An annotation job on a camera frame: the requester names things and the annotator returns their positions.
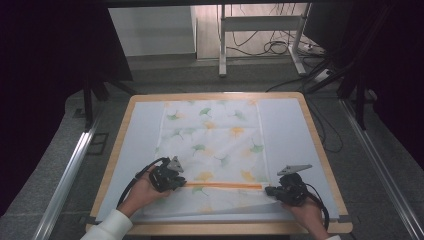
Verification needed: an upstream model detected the dark curtain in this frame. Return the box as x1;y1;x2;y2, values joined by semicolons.
344;0;424;172
0;0;134;218

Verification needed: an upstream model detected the person's left hand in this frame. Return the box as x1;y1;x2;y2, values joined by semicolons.
117;165;172;218

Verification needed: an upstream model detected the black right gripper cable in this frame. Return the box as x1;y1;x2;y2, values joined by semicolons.
305;182;331;232

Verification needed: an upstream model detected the aluminium rail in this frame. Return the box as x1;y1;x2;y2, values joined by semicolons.
32;109;103;240
339;98;424;240

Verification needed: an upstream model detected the white table mat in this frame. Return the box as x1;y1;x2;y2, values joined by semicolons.
95;97;341;224

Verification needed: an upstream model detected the black metal stand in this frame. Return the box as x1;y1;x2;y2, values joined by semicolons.
303;4;396;132
81;75;138;132

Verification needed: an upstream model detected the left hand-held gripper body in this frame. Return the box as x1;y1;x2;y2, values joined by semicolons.
148;155;186;193

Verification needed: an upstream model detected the white power strip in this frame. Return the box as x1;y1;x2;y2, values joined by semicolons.
312;67;335;84

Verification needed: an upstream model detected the white metal desk frame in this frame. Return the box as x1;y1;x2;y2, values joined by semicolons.
217;2;313;78

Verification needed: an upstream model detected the white cabinet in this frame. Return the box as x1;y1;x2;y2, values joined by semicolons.
107;5;198;58

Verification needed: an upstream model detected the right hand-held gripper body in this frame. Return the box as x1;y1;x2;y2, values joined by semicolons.
276;163;314;207

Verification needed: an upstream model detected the person's right hand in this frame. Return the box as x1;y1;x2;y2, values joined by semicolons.
281;197;326;234

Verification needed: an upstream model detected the white leaf-print mesh laundry bag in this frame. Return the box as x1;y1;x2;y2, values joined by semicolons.
141;99;284;218

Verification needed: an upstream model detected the wooden table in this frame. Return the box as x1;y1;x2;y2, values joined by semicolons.
85;91;354;236

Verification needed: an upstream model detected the dark floor outlet plate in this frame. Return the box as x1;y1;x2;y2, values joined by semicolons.
86;132;110;157

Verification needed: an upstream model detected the tangle of black floor cables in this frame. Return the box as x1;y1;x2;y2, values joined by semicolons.
229;29;303;58

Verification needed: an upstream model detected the long black floor cable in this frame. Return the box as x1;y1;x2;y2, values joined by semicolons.
265;59;345;155

